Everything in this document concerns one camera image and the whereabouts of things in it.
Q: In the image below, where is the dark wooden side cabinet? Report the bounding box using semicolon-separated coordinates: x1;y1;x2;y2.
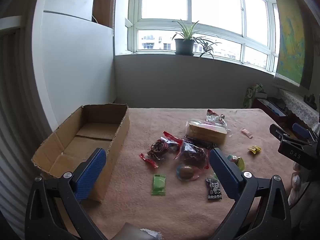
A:
254;97;320;137

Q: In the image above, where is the black patterned snack packet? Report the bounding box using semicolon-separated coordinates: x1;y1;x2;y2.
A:
205;177;223;201

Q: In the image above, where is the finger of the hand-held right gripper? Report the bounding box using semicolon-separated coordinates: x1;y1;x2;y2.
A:
269;124;291;141
292;123;318;144

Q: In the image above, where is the white framed window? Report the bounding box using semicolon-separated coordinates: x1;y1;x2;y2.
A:
127;0;280;73

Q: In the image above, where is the white lace cloth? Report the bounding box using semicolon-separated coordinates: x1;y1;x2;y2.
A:
279;89;320;126

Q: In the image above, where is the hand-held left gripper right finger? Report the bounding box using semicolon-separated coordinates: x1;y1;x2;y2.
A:
209;147;292;240

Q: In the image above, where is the clear red dried fruit packet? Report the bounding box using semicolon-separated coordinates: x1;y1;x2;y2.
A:
139;131;183;168
174;140;210;170

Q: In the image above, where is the wall map poster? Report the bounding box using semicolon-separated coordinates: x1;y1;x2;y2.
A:
274;0;313;88

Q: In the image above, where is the white ribbed radiator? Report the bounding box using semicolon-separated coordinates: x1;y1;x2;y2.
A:
0;27;54;230

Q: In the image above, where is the green snack packet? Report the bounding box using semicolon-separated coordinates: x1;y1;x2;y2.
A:
151;174;167;196

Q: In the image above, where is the potted spider plant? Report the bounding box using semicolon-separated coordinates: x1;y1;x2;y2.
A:
172;19;222;59

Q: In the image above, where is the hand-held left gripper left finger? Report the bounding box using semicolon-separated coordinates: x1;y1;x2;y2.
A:
24;148;108;240

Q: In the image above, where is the clear pack of crackers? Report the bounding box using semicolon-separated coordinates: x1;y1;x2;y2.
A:
185;119;232;148

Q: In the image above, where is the yellow-green snack packet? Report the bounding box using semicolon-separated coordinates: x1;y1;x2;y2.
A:
226;154;246;172

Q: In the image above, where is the person's right hand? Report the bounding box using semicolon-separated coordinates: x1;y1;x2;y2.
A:
287;162;304;207

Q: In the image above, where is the red and silver pouch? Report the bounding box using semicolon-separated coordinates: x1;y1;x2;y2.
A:
205;109;227;125

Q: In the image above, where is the white cabinet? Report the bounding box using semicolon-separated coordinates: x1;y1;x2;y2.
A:
31;0;115;132

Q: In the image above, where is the large brown chocolate bar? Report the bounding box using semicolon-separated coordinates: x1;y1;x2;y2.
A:
184;135;218;150

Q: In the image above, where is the clear packet brown round cake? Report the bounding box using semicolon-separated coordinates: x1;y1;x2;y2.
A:
176;164;200;182

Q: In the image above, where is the cardboard box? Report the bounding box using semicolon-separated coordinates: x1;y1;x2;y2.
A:
31;103;130;203

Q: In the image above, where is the green printed bag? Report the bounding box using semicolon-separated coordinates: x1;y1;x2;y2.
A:
242;84;266;109

